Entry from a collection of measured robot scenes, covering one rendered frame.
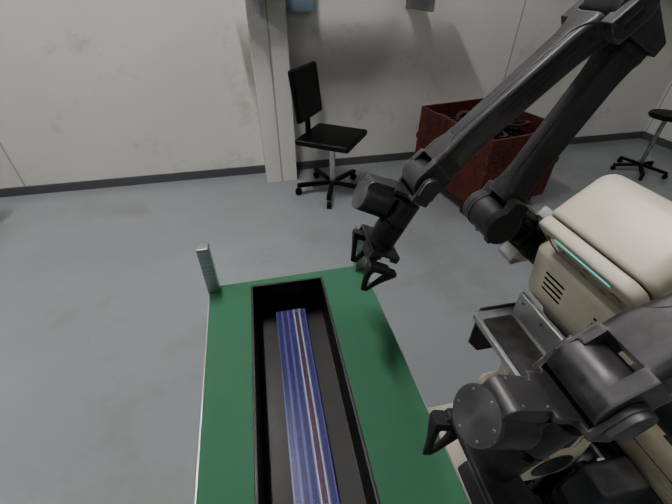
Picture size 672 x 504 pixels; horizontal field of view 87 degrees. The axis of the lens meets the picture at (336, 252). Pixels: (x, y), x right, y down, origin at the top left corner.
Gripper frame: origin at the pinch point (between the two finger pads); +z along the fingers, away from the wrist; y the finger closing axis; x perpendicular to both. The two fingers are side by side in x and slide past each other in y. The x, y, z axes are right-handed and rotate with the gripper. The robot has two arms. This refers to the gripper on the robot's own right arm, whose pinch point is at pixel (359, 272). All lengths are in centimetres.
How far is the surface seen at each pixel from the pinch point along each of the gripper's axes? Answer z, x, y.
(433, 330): 71, 109, -65
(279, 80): 18, 7, -274
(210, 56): 28, -50, -297
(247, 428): 27.1, -16.5, 21.7
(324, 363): 18.6, -1.9, 10.9
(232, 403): 28.5, -19.2, 16.0
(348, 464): 18.2, -1.2, 32.0
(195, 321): 133, -14, -98
